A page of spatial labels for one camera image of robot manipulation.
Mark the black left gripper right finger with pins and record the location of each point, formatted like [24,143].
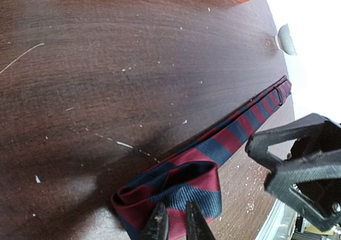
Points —
[196,226]

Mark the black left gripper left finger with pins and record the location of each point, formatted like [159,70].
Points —
[157,226]

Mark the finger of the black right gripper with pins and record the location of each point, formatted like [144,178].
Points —
[311,188]
[314,127]

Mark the red navy striped tie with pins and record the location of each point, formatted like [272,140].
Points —
[192,173]

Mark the white ceramic bowl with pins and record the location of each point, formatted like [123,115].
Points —
[284,41]

